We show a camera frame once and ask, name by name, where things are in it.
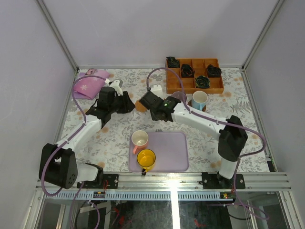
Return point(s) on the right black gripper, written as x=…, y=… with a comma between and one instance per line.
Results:
x=153, y=116

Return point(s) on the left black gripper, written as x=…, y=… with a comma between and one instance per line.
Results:
x=121, y=102

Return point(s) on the light wooden coaster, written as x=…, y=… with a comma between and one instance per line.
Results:
x=139, y=107

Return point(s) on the purple grey cup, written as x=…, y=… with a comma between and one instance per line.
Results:
x=179, y=95

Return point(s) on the dark wooden coaster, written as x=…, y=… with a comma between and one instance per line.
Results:
x=203, y=109

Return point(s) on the light blue cup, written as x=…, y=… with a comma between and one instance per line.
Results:
x=199, y=100

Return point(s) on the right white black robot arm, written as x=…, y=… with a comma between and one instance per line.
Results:
x=229, y=133

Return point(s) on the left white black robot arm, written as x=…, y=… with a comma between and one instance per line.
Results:
x=58, y=164

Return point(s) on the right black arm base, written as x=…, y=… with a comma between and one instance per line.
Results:
x=222, y=180

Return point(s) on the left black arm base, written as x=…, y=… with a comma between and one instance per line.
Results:
x=93, y=177

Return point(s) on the pink cup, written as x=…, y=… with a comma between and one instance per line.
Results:
x=139, y=140

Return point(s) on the yellow cup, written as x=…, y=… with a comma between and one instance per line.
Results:
x=146, y=159

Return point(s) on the pink folded cloth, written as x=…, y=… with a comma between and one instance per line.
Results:
x=88, y=88

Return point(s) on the orange wooden compartment box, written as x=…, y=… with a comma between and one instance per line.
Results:
x=174, y=81

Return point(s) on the lilac plastic tray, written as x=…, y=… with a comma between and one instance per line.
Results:
x=170, y=149

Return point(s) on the black rolled item orange trim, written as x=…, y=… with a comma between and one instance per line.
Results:
x=187, y=71

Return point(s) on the black rolled item top left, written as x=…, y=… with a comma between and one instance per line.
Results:
x=172, y=62

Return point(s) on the black rolled item green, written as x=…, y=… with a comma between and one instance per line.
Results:
x=202, y=82

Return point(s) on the black rolled item right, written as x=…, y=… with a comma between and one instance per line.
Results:
x=213, y=72

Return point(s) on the aluminium front rail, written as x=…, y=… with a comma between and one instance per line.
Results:
x=246, y=181

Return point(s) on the blue slotted cable duct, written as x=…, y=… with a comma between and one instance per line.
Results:
x=144, y=195

